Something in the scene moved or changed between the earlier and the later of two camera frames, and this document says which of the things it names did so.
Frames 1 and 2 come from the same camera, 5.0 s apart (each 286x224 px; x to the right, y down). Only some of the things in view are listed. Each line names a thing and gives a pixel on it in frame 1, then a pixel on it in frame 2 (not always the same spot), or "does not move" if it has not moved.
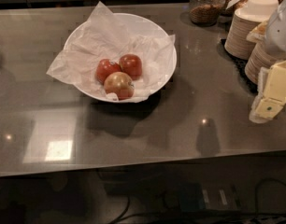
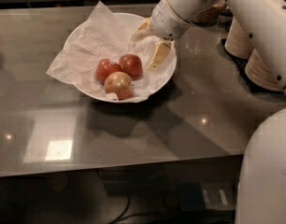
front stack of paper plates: x=259 y=57 does not move
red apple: x=131 y=64 does not move
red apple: x=106 y=68 does not move
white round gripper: x=280 y=32 -> x=166 y=21
